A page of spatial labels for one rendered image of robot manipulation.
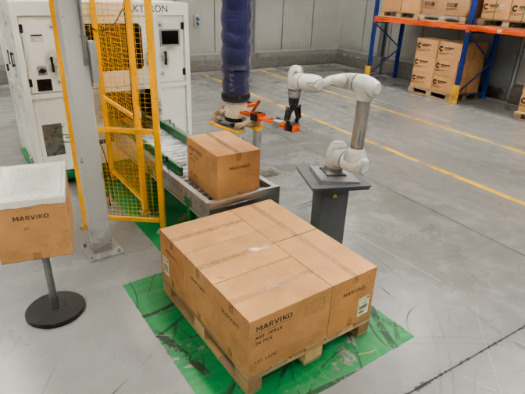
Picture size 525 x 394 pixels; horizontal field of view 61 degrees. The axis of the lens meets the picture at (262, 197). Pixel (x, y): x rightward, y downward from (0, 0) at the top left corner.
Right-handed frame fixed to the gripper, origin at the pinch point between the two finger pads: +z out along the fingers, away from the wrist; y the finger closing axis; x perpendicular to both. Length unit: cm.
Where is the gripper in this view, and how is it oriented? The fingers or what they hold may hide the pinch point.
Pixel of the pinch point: (292, 125)
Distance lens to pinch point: 322.1
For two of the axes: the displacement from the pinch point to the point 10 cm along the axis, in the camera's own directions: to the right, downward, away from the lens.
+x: 6.9, 3.3, -6.4
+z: -0.4, 9.1, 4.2
